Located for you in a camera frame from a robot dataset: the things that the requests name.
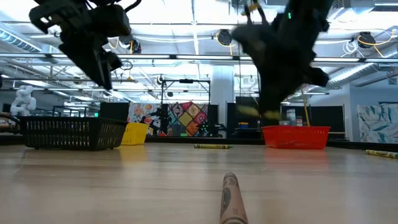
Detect stacked plastic containers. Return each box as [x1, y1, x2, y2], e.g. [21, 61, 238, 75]
[284, 108, 304, 127]

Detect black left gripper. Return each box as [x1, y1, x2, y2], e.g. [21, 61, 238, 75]
[58, 30, 123, 90]

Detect colourful patchwork quilt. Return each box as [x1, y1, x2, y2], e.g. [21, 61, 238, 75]
[127, 101, 210, 138]

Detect leaf print panel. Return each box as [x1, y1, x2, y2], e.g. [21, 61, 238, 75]
[356, 102, 398, 144]

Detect cable reel with yellow cord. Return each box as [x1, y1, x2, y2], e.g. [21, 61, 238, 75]
[356, 29, 396, 58]

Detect red plastic basket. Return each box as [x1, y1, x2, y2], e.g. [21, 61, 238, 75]
[261, 125, 331, 150]

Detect yellow plastic basket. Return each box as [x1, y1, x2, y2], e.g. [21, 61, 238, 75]
[121, 122, 150, 146]

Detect black metal stand frame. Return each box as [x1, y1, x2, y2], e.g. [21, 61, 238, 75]
[160, 78, 211, 138]

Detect grey ceiling cable reel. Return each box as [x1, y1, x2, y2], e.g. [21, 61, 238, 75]
[119, 33, 142, 54]

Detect black plastic basket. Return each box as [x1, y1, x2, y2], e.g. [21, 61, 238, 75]
[19, 116, 128, 152]

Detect black partition panels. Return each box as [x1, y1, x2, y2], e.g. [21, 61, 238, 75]
[226, 96, 345, 139]

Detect yellow hanging cable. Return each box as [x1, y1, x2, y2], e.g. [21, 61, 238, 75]
[300, 90, 311, 127]

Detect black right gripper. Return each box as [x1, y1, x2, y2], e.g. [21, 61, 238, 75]
[231, 18, 330, 116]

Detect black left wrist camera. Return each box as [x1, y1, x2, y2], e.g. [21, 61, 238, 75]
[90, 3, 132, 38]

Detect small black panel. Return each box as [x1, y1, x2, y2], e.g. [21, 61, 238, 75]
[99, 101, 130, 123]

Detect brown crayon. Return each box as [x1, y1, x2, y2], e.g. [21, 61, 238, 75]
[219, 172, 249, 224]

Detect white round pillar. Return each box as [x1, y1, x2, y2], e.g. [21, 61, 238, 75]
[210, 64, 235, 138]

